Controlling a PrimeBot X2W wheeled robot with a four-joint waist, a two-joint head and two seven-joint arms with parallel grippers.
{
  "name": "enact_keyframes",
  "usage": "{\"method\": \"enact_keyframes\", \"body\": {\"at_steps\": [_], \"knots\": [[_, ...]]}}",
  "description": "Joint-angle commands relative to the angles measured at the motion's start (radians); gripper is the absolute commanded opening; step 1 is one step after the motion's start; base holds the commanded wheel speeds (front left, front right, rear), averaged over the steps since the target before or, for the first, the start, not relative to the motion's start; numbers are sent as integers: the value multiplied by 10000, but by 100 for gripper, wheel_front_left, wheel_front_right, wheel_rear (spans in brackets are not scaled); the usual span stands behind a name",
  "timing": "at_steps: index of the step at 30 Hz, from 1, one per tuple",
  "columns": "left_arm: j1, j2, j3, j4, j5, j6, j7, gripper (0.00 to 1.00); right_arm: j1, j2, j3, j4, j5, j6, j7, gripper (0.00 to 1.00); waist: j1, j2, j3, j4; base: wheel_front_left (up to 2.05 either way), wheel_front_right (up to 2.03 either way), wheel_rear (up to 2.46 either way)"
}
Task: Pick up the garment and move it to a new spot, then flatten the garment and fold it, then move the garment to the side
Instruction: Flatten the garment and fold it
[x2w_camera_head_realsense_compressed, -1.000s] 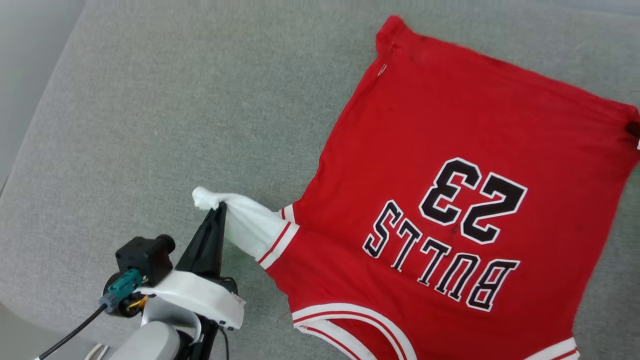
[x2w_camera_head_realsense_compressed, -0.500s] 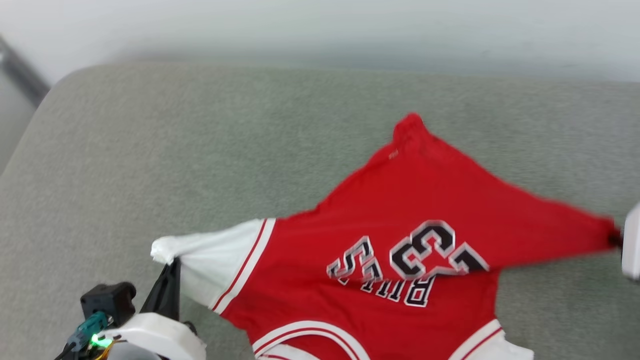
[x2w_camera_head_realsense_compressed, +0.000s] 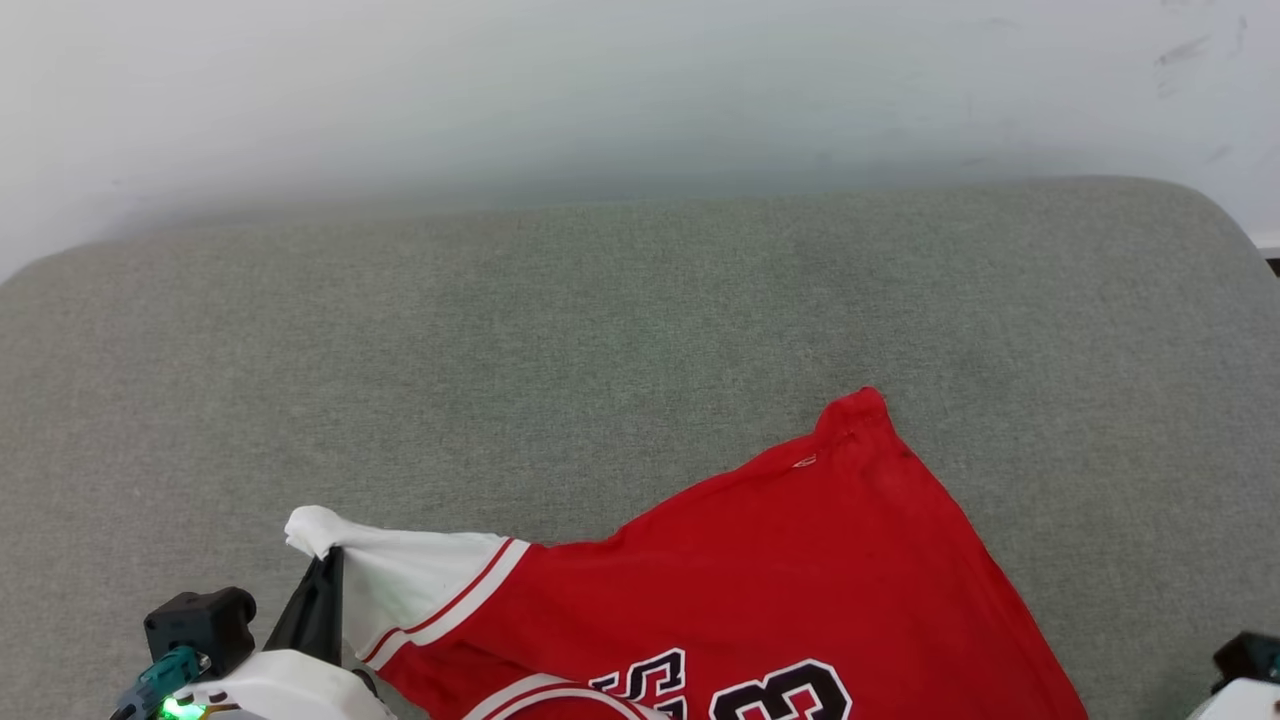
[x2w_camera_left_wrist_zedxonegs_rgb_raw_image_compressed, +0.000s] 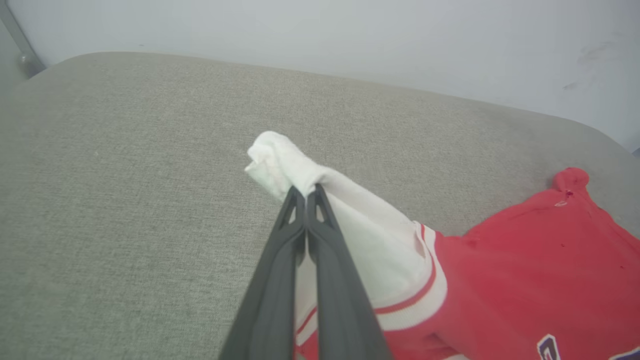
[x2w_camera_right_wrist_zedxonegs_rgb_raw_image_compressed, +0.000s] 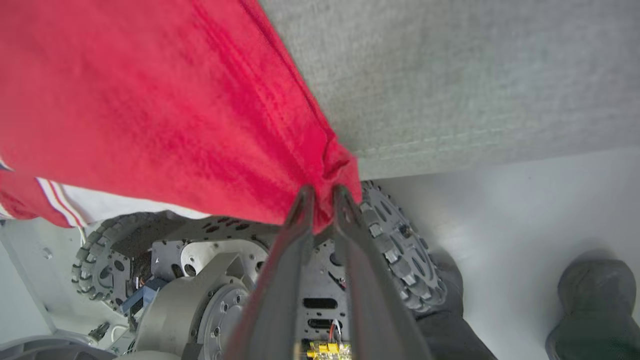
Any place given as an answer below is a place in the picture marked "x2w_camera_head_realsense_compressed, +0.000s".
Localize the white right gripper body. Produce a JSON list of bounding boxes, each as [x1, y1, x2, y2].
[[1188, 678, 1280, 720]]

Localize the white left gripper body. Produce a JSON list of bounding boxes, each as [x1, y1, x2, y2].
[[175, 648, 398, 720]]

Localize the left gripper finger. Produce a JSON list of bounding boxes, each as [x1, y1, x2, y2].
[[312, 547, 346, 666], [264, 560, 323, 656]]

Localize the red basketball jersey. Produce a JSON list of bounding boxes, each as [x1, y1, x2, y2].
[[284, 387, 1089, 720]]

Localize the grey fabric sofa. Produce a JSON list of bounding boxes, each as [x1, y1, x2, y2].
[[0, 177, 1280, 720]]

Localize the teal left camera connector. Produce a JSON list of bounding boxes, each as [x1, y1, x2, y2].
[[110, 647, 207, 720]]

